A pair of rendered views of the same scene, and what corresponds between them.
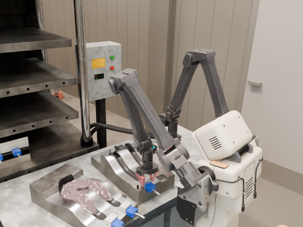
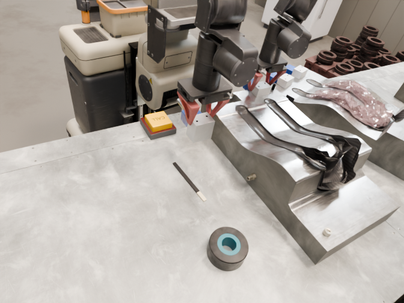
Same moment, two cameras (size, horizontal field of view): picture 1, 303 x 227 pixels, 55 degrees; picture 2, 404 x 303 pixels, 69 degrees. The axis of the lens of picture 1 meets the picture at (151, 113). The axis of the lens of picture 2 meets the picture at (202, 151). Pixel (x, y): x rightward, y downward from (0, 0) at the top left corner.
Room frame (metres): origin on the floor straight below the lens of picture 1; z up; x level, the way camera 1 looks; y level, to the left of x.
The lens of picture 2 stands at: (2.10, -0.08, 1.36)
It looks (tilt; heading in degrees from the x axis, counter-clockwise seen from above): 43 degrees down; 183
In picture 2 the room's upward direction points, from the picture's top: 11 degrees clockwise
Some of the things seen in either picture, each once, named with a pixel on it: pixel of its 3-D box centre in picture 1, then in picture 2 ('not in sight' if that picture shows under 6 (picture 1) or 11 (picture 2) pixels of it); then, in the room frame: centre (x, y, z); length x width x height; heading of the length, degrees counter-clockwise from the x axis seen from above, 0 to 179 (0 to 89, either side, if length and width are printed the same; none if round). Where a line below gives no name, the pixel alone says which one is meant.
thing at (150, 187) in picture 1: (151, 188); (250, 84); (1.25, -0.02, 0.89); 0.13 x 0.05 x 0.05; 40
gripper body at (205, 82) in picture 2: (172, 133); (207, 76); (1.56, -0.13, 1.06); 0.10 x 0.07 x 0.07; 131
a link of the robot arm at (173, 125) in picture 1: (172, 124); (214, 48); (1.57, -0.12, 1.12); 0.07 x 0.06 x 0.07; 46
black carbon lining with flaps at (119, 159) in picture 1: (130, 160); (296, 130); (1.48, 0.11, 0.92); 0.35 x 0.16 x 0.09; 41
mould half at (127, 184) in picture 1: (130, 165); (291, 149); (1.49, 0.11, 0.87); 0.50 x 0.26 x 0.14; 41
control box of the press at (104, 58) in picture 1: (101, 133); not in sight; (2.16, 0.41, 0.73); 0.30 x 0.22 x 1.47; 131
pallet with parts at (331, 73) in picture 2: not in sight; (365, 58); (-1.08, 1.24, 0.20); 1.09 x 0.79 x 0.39; 138
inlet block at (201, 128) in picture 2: not in sight; (190, 115); (1.53, -0.16, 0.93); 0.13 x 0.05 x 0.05; 41
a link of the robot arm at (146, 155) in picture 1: (146, 153); (279, 32); (1.29, 0.02, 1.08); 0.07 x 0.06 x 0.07; 32
